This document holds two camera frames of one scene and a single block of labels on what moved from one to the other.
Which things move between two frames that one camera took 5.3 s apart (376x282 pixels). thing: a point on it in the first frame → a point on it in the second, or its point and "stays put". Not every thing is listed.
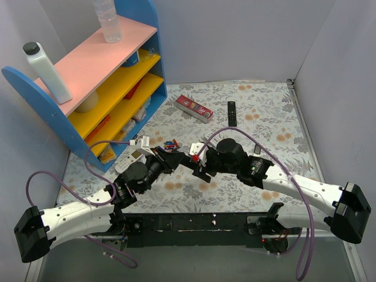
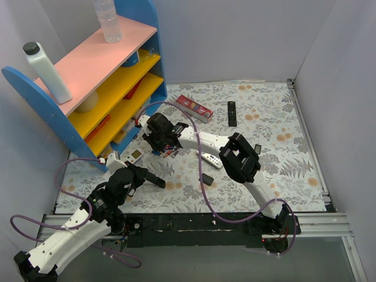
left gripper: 164,161 → 141,174
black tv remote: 232,117 stays put
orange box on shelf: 107,117 stays put
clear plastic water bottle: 106,12 stays put
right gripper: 202,166 → 158,142
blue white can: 132,60 stays put
